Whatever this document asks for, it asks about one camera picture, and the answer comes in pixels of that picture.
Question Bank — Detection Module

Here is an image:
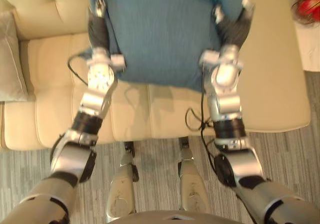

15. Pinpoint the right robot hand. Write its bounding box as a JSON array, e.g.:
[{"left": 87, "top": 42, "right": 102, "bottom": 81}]
[{"left": 212, "top": 0, "right": 255, "bottom": 50}]

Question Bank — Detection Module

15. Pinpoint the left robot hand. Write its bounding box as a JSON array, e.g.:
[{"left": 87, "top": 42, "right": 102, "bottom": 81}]
[{"left": 87, "top": 0, "right": 111, "bottom": 51}]

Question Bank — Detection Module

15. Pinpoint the blue ribbed cushion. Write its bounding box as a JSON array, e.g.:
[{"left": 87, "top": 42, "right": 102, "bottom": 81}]
[{"left": 86, "top": 0, "right": 245, "bottom": 92}]

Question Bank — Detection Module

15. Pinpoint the white side table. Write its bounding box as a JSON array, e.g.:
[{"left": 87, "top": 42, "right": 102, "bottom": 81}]
[{"left": 283, "top": 0, "right": 320, "bottom": 72}]

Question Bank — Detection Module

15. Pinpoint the red decoration with dark twigs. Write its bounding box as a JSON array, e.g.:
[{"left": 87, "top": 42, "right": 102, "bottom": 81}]
[{"left": 290, "top": 0, "right": 320, "bottom": 27}]

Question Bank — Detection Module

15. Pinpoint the cream leather sofa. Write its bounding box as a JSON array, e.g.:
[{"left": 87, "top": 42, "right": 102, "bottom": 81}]
[{"left": 0, "top": 0, "right": 311, "bottom": 151}]

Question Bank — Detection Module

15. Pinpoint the grey cushion with piping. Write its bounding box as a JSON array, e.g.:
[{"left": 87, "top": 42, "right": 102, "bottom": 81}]
[{"left": 0, "top": 10, "right": 29, "bottom": 102}]

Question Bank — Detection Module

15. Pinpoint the left silver robot leg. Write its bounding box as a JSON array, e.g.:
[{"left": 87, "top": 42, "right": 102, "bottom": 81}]
[{"left": 106, "top": 141, "right": 140, "bottom": 222}]

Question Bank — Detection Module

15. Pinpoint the silver robot leg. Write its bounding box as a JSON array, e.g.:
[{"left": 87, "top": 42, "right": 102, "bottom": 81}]
[
  {"left": 106, "top": 141, "right": 140, "bottom": 222},
  {"left": 177, "top": 137, "right": 210, "bottom": 213}
]

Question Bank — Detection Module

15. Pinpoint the right silver robot leg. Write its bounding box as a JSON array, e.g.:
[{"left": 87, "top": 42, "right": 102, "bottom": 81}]
[{"left": 177, "top": 137, "right": 210, "bottom": 213}]

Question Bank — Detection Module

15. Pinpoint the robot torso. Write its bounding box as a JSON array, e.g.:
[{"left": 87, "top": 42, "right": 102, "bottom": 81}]
[{"left": 106, "top": 209, "right": 251, "bottom": 224}]

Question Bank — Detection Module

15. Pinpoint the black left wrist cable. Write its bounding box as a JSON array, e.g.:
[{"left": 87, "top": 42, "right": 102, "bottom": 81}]
[{"left": 67, "top": 49, "right": 94, "bottom": 86}]

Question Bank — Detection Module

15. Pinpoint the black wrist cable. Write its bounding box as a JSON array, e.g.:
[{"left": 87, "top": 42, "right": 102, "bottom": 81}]
[
  {"left": 184, "top": 63, "right": 218, "bottom": 174},
  {"left": 67, "top": 49, "right": 94, "bottom": 86}
]

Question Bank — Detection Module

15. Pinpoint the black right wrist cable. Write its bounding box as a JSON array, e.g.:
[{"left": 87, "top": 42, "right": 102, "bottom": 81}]
[{"left": 184, "top": 63, "right": 218, "bottom": 174}]

